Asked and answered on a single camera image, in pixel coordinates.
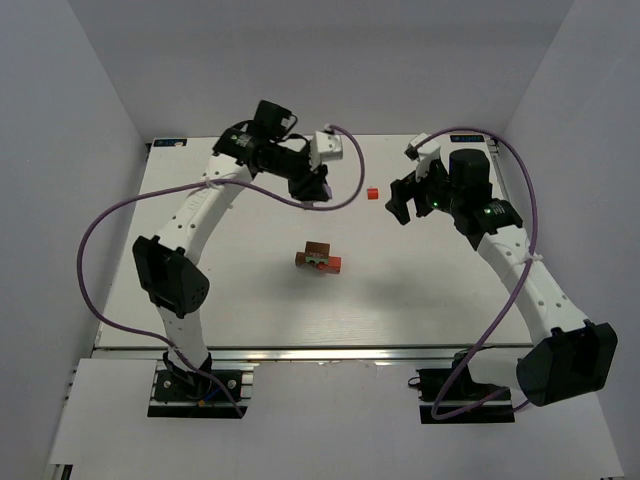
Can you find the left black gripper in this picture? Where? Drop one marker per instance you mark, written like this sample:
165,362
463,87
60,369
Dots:
307,181

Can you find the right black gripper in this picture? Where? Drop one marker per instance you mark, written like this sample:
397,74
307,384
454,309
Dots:
407,190

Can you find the green notched block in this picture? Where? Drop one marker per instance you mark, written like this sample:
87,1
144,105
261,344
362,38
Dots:
317,259

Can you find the red rectangular block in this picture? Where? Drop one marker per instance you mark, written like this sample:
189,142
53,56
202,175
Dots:
332,265

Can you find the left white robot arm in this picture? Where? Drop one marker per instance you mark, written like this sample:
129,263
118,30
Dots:
167,263

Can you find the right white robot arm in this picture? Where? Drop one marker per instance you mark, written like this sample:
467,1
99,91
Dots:
570,354

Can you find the right blue label sticker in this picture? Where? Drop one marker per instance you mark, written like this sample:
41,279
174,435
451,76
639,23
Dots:
467,138

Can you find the blue label sticker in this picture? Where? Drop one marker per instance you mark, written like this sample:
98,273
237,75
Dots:
169,142
467,138

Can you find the left blue label sticker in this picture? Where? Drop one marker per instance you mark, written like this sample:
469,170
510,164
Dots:
169,142

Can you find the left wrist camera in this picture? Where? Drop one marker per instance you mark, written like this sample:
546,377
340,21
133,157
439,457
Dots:
325,146

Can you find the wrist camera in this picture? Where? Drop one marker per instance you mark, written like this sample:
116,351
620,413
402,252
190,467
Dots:
325,146
422,152

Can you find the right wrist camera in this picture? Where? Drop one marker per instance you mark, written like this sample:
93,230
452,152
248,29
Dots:
422,152

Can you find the aluminium table frame rail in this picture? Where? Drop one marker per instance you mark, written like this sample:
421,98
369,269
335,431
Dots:
500,165

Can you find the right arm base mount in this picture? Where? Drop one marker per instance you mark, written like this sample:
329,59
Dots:
428,382

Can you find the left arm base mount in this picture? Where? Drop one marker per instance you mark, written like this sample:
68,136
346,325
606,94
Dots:
172,398

